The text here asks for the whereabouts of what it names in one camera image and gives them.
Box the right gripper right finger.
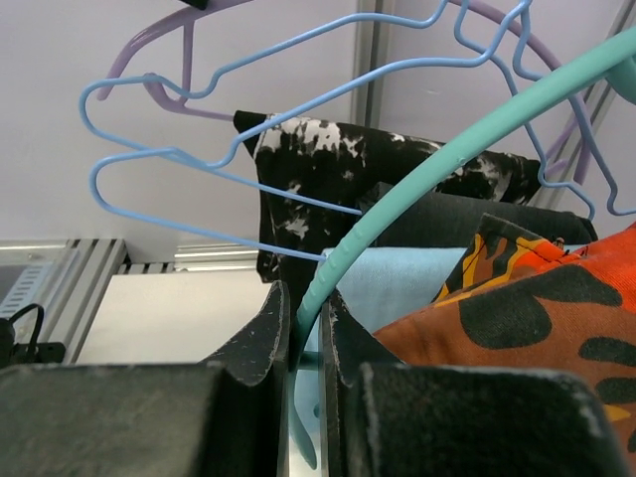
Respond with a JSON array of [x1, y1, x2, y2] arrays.
[[320, 294, 630, 476]]

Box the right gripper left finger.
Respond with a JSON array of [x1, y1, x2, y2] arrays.
[[1, 281, 290, 477]]

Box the orange camouflage trousers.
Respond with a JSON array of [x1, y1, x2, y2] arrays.
[[375, 215, 635, 453]]

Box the teal plastic hanger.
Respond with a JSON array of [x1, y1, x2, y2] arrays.
[[289, 30, 635, 476]]

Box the lilac plastic hanger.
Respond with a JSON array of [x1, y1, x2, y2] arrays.
[[96, 0, 595, 185]]

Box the light blue folded cloth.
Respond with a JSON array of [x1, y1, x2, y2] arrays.
[[302, 245, 468, 369]]

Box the dark grey folded garment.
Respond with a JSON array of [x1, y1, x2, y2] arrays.
[[372, 192, 597, 248]]

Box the black white patterned garment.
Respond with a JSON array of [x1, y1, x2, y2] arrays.
[[243, 117, 541, 282]]

